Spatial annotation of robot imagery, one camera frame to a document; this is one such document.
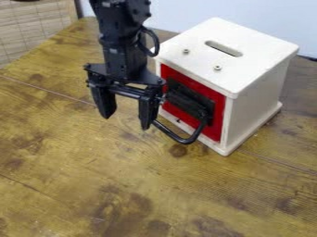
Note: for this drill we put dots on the white wooden cabinet box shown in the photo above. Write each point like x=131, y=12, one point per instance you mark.
x=242, y=64

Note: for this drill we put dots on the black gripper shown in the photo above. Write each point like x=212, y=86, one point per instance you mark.
x=142, y=87

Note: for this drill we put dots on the red drawer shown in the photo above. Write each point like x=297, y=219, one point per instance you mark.
x=212, y=131

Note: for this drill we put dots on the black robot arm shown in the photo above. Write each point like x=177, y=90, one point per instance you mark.
x=123, y=73

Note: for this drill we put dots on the black drawer handle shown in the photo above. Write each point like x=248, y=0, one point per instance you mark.
x=192, y=103

